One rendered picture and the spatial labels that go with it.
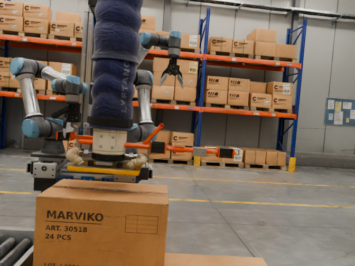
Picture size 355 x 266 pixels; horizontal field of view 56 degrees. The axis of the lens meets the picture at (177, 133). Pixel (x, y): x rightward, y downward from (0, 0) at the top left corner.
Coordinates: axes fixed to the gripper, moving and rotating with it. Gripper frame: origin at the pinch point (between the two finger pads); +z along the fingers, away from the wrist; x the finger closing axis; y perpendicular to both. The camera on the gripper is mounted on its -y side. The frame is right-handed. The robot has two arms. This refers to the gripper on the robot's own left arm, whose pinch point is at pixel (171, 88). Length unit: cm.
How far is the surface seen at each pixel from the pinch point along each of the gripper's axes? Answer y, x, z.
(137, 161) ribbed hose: 51, -18, 40
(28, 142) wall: -794, -330, 131
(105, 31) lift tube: 49, -37, -20
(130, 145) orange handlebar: 42, -23, 34
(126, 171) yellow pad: 54, -23, 45
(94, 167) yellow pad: 51, -38, 44
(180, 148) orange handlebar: 44, 3, 33
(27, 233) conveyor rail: 7, -81, 94
